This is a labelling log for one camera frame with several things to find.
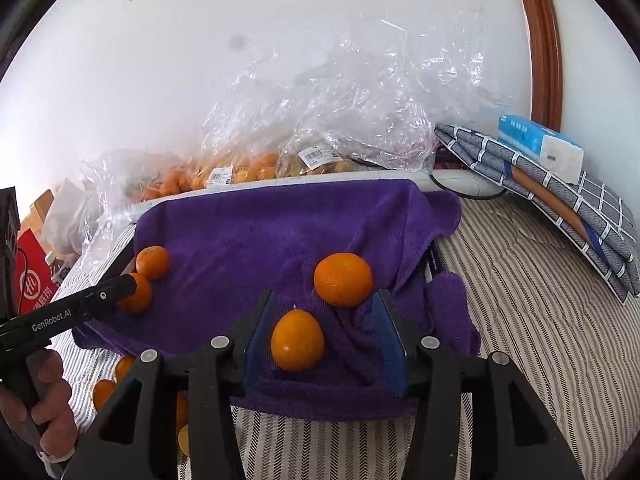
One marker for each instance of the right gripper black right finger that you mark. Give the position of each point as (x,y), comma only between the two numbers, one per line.
(513,434)

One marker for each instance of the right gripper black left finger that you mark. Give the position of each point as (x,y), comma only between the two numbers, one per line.
(134,436)

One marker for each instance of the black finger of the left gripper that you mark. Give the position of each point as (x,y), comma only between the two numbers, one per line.
(34,329)

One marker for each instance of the oval orange citrus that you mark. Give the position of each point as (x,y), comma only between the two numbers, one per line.
(297,342)

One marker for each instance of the yellow-green plum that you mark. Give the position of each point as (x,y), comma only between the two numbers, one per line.
(183,440)

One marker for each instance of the small orange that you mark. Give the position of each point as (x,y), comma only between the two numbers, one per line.
(153,263)

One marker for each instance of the large orange mandarin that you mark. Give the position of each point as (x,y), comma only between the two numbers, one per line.
(343,280)

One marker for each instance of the person's left hand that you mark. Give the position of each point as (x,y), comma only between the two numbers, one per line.
(52,410)

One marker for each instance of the red paper bag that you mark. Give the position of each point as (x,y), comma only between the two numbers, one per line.
(34,287)

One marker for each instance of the orange mandarin back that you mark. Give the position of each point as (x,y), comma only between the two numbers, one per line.
(122,367)

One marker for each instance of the striped bed quilt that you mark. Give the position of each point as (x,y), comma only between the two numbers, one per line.
(530,294)

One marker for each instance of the white plastic bag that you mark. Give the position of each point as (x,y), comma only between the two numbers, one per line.
(72,219)

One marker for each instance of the purple towel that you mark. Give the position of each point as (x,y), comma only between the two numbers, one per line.
(225,250)

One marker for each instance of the bagged oranges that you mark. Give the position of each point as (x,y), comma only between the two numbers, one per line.
(239,166)

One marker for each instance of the blue checked folded cloth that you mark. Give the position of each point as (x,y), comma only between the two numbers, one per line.
(589,213)

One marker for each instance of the blue white tissue pack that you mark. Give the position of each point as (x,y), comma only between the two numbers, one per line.
(552,150)

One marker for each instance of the clear plastic bags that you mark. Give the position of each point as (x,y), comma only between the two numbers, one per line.
(375,98)

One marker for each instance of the brown wooden door frame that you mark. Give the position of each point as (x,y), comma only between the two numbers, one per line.
(545,63)

